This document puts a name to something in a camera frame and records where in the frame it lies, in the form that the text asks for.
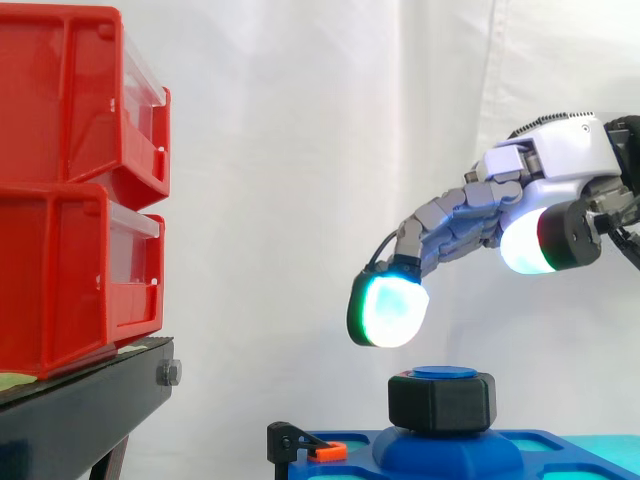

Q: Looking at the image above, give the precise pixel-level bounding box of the blue plate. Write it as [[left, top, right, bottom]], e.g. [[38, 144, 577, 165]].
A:
[[289, 425, 640, 480]]

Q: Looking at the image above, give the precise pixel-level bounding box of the thin black cable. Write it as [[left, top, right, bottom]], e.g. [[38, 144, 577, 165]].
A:
[[366, 230, 404, 272]]

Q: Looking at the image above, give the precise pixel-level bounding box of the black stand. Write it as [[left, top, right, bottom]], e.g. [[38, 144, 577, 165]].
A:
[[0, 336, 183, 480]]

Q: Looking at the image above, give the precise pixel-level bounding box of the black-and-orange clip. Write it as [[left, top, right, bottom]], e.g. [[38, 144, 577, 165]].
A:
[[266, 421, 348, 462]]

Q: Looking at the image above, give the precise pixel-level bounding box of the black hex nut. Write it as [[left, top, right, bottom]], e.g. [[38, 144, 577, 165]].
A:
[[387, 371, 498, 434]]

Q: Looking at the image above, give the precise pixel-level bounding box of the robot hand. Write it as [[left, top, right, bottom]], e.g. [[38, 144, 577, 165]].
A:
[[347, 111, 640, 349]]

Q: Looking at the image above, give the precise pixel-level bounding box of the red bin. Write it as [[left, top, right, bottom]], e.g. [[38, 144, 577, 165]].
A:
[[0, 6, 172, 211], [0, 182, 167, 380]]

